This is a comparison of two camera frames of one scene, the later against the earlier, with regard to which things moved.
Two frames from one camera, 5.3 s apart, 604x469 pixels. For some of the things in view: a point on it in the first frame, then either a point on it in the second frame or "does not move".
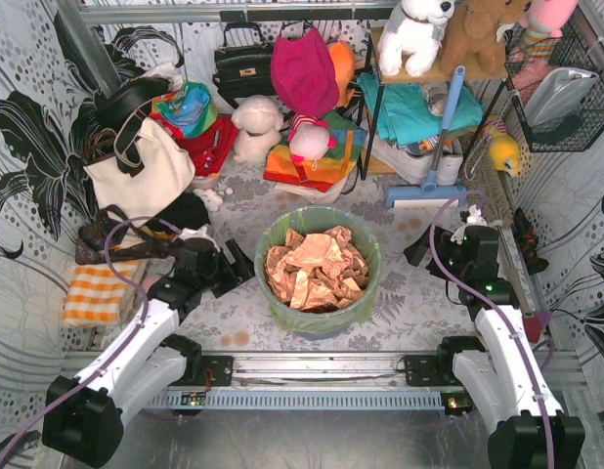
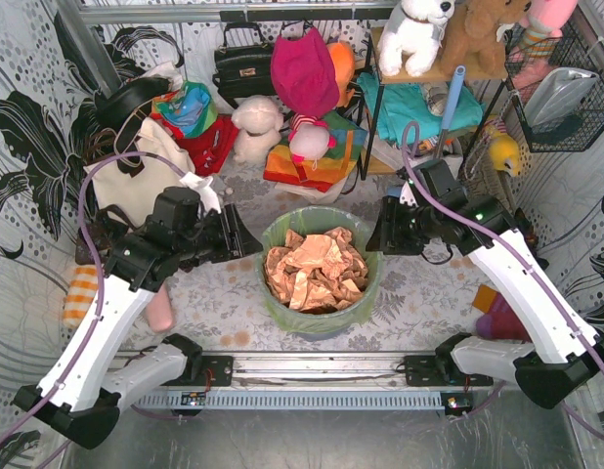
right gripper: (439, 245) -> (390, 226)
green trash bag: (304, 221) does not move
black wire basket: (559, 90) does not move
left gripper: (227, 272) -> (233, 231)
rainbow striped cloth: (281, 166) does not move
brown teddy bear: (473, 37) does not move
